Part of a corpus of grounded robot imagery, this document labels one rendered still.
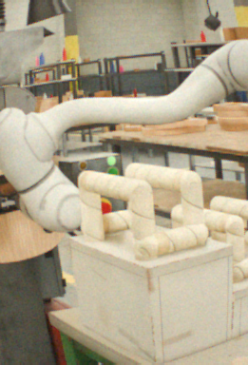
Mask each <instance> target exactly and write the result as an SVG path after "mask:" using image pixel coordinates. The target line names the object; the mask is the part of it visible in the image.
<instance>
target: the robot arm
mask: <svg viewBox="0 0 248 365"><path fill-rule="evenodd" d="M190 75H191V76H189V77H188V78H187V79H186V80H185V81H184V83H183V84H182V85H180V86H179V87H178V88H177V90H175V91H174V92H173V93H171V94H170V95H166V96H163V97H161V98H154V99H142V98H117V97H113V98H83V99H74V100H71V101H69V102H65V103H63V104H60V105H58V106H55V107H53V108H51V109H49V110H47V111H46V112H43V113H30V114H28V115H25V114H24V113H23V111H21V110H20V109H18V108H12V107H11V108H4V109H3V110H1V111H0V169H1V170H2V172H3V174H4V175H5V176H6V179H7V180H8V181H9V182H10V183H11V185H12V186H13V187H14V188H15V189H16V191H17V192H11V193H9V194H2V192H1V191H0V207H1V208H3V209H5V210H7V209H8V208H9V205H12V206H13V207H18V208H19V209H20V211H21V212H22V213H23V214H24V215H25V216H26V217H27V218H28V219H30V220H32V221H35V222H36V223H37V224H39V225H41V226H42V227H43V228H45V229H47V230H50V231H55V232H56V233H66V232H71V231H74V230H76V228H77V227H79V226H80V225H81V224H82V221H83V217H82V214H81V205H80V196H79V189H78V188H76V187H75V186H74V185H73V183H72V182H70V181H69V180H68V179H67V178H66V177H65V176H64V174H63V173H62V172H61V171H60V170H59V169H58V167H57V166H56V165H55V163H54V162H53V160H52V159H51V158H52V157H53V154H54V152H55V151H56V150H57V149H58V141H59V138H60V136H61V135H62V133H63V132H64V131H66V130H67V129H68V128H70V127H71V126H73V125H78V124H88V123H111V124H133V125H168V124H172V123H175V122H178V121H180V120H183V119H184V118H185V119H186V118H188V117H190V116H192V115H194V114H195V113H196V112H200V111H201V110H203V109H205V108H206V107H209V106H210V105H212V104H216V103H217V102H219V101H221V100H223V99H225V98H226V96H230V95H231V94H232V93H235V92H236V91H240V92H242V91H245V90H247V91H248V39H247V40H243V39H241V40H237V41H233V42H232V43H231V42H230V43H229V44H227V45H226V46H223V47H222V48H220V49H218V50H217V51H215V52H214V53H213V54H211V55H210V56H208V58H207V59H205V60H204V62H202V63H201V64H200V65H199V66H198V67H196V69H195V70H194V71H193V72H192V73H191V74H190Z"/></svg>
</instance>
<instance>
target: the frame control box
mask: <svg viewBox="0 0 248 365"><path fill-rule="evenodd" d="M110 155H112V156H114V157H115V158H116V162H115V164H113V165H109V164H108V163H107V157H108V156H110ZM80 160H85V161H86V162H87V168H86V170H85V171H80V170H79V168H78V163H79V161H80ZM111 167H115V168H117V171H118V176H119V177H122V176H123V174H122V164H121V155H120V154H116V153H108V152H103V153H97V154H89V155H84V156H78V157H73V158H71V159H66V160H60V161H59V170H60V171H61V172H62V173H63V174H64V176H65V177H66V178H67V179H68V180H69V181H70V182H71V183H73V185H74V186H75V187H76V188H78V189H79V187H78V178H79V176H80V175H81V174H82V173H83V172H86V171H91V172H97V173H103V174H108V172H109V169H110V168H111ZM101 202H109V203H110V204H111V208H112V211H111V213H115V212H120V211H125V202H124V200H120V199H116V198H112V197H108V196H104V195H101ZM67 233H68V234H69V235H70V236H71V237H76V236H78V235H77V234H76V233H74V232H73V231H71V232H67Z"/></svg>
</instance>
